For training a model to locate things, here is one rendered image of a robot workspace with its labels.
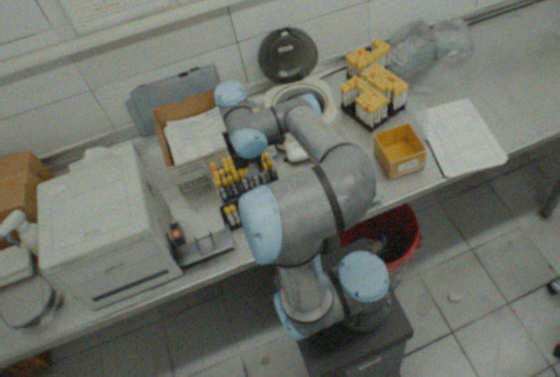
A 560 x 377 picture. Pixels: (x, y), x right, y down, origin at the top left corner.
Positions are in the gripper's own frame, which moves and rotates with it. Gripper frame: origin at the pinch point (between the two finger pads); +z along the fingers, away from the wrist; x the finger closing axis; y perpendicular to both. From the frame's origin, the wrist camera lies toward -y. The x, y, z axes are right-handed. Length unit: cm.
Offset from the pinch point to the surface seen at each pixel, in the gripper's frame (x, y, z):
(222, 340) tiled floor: 4, 39, 106
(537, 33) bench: -29, -131, 18
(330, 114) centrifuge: -16.8, -29.6, 7.0
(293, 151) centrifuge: -12.9, -13.5, 13.9
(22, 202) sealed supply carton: -21, 70, 0
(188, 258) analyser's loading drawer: 10.1, 29.1, 14.2
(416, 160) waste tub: 10, -48, 12
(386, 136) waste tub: -2.8, -43.8, 11.4
